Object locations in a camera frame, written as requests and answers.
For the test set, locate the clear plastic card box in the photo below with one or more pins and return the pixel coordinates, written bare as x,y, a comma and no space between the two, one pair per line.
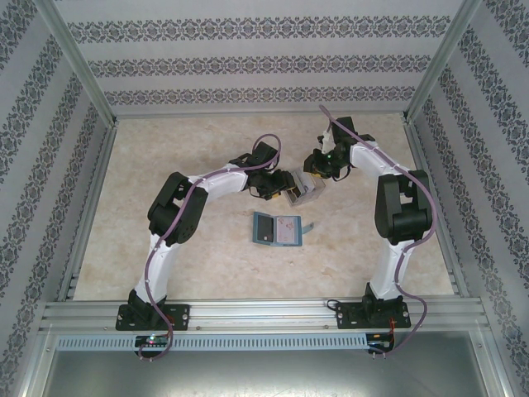
308,196

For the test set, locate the white blossom VIP card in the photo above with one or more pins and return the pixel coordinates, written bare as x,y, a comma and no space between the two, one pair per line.
288,228

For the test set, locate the black credit card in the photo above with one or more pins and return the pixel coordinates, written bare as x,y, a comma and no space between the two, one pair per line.
264,228

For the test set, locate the blue leather card holder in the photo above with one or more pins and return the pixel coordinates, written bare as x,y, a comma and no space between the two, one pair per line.
255,231

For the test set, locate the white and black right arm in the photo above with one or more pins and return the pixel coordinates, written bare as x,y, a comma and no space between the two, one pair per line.
405,223

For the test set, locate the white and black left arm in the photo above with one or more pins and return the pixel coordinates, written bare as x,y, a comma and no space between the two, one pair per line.
182,227

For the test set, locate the plain white card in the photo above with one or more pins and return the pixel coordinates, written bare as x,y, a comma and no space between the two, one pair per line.
306,185

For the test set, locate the grey sheet metal tray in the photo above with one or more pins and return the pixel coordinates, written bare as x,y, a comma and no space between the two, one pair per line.
264,376

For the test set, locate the aluminium side rail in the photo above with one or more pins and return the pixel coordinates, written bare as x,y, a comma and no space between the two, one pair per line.
90,207
434,207

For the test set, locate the aluminium mounting rail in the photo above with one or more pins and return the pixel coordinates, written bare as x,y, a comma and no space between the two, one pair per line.
256,316

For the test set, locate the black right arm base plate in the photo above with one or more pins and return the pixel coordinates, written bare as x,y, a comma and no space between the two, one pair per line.
347,316

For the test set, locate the aluminium frame post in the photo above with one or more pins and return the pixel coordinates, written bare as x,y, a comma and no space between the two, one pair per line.
443,58
78,58

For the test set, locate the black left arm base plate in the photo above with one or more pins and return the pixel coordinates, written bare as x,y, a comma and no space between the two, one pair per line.
182,316

